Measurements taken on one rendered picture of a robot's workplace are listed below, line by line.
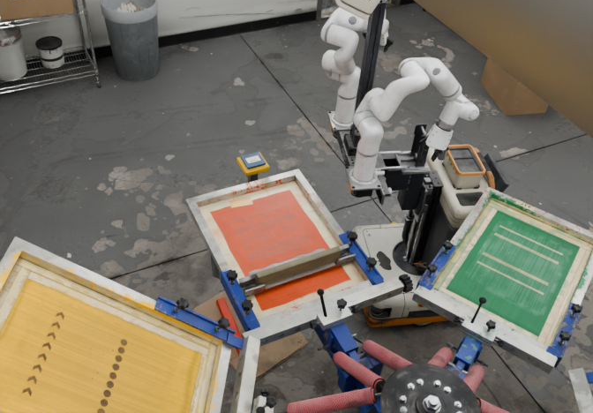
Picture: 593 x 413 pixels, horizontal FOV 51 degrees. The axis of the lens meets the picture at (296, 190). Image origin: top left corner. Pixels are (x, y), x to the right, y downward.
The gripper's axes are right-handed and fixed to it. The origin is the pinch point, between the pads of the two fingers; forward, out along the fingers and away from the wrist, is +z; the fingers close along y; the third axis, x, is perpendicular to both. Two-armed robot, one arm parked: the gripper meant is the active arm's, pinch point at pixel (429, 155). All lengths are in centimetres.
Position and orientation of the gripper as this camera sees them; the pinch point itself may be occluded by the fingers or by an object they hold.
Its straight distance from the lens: 290.3
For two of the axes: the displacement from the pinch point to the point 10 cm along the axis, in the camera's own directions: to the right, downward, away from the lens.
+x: -1.0, -5.4, 8.4
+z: -3.3, 8.1, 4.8
